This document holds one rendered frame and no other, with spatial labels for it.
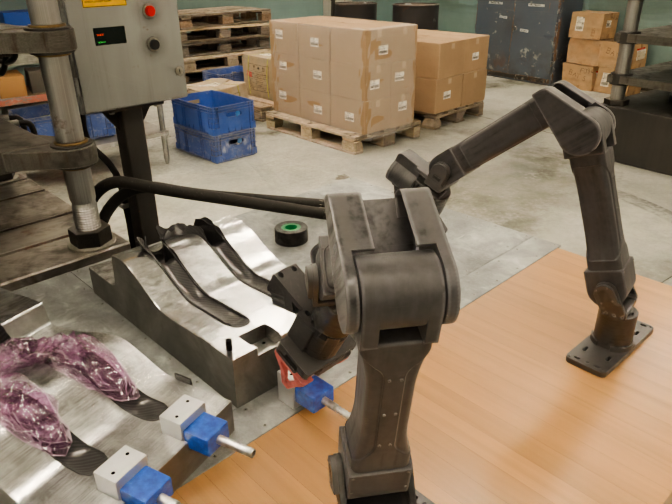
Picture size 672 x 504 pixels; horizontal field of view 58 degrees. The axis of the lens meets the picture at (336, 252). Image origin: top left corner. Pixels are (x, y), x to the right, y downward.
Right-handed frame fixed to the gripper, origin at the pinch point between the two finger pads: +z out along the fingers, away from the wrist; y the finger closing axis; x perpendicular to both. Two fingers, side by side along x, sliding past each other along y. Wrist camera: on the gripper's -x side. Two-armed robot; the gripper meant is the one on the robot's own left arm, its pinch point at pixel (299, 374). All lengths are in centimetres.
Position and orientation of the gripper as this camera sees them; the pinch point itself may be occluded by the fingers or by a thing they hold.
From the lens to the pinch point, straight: 93.8
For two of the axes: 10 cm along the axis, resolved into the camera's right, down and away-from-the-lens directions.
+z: -3.5, 6.3, 6.9
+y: -6.9, 3.2, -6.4
